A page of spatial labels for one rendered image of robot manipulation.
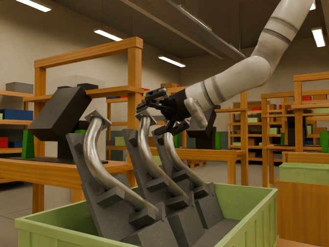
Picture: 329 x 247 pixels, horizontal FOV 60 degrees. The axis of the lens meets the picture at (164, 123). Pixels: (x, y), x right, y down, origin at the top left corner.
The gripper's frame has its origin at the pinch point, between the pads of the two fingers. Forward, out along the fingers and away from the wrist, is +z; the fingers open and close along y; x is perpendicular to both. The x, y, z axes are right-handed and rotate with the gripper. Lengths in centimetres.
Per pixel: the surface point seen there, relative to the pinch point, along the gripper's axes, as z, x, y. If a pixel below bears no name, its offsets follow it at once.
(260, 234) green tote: -17.7, 23.8, -27.8
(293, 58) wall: -137, -933, -587
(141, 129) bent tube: 0.6, 4.3, 1.0
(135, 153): 4.6, 8.2, -2.7
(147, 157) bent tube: 0.3, 11.4, -2.7
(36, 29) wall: 410, -607, 0
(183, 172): 0.0, 2.6, -21.0
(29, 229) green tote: 17.3, 33.4, 9.1
